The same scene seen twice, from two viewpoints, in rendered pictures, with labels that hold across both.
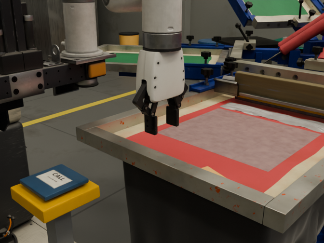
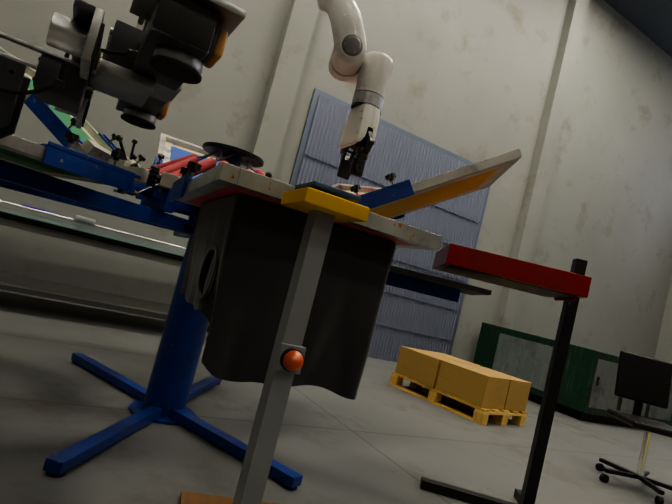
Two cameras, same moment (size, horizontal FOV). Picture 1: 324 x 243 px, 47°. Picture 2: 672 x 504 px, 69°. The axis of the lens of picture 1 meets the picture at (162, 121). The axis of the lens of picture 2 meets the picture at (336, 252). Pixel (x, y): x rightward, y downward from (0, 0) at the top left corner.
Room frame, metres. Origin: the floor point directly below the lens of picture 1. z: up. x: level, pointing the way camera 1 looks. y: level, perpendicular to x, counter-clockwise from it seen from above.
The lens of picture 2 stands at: (0.28, 1.07, 0.80)
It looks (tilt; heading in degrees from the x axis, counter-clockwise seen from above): 4 degrees up; 292
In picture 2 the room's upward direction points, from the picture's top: 14 degrees clockwise
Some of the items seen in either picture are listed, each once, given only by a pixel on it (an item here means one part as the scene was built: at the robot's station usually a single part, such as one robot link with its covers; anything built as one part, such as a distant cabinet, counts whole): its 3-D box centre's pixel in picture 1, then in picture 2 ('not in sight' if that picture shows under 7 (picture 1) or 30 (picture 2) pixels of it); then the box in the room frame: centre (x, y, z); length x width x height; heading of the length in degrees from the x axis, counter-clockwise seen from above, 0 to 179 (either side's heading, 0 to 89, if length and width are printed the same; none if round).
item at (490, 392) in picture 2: not in sight; (458, 383); (0.71, -3.86, 0.20); 1.14 x 0.82 x 0.40; 145
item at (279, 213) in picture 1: (250, 122); (286, 215); (1.00, -0.26, 0.97); 0.79 x 0.58 x 0.04; 137
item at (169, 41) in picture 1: (164, 38); (366, 103); (0.73, 0.00, 1.24); 0.09 x 0.07 x 0.03; 137
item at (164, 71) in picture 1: (161, 70); (361, 127); (0.72, 0.00, 1.18); 0.10 x 0.08 x 0.11; 137
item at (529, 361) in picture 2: not in sight; (572, 375); (-0.52, -6.82, 0.42); 2.04 x 1.86 x 0.84; 50
